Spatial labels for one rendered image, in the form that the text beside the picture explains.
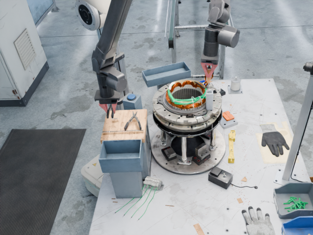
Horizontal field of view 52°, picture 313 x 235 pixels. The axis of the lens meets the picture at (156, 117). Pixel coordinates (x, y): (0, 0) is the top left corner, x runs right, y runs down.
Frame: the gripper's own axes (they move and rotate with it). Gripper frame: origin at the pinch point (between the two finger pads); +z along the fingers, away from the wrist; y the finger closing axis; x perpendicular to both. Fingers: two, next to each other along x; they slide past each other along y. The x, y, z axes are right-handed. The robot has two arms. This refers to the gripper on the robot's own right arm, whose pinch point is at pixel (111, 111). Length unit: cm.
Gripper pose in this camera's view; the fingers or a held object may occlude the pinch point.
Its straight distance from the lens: 136.1
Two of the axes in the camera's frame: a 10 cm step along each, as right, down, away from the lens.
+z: 0.6, 7.7, 6.4
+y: 10.0, -0.3, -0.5
